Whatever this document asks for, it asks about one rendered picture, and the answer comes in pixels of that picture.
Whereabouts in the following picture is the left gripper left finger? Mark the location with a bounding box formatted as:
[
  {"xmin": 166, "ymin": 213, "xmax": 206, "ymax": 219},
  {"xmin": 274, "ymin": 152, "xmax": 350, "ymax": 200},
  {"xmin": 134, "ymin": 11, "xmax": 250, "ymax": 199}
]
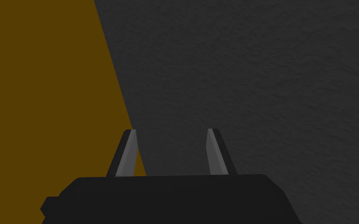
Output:
[{"xmin": 106, "ymin": 129, "xmax": 139, "ymax": 178}]

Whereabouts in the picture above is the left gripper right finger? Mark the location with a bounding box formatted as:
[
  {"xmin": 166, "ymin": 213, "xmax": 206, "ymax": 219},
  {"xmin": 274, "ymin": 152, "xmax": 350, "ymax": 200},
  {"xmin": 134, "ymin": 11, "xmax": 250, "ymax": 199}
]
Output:
[{"xmin": 206, "ymin": 128, "xmax": 238, "ymax": 176}]

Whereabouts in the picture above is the brown door leaf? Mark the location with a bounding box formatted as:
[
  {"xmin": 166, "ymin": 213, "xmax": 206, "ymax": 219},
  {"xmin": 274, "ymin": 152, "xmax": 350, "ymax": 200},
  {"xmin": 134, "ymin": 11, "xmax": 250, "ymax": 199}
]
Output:
[{"xmin": 0, "ymin": 0, "xmax": 147, "ymax": 224}]

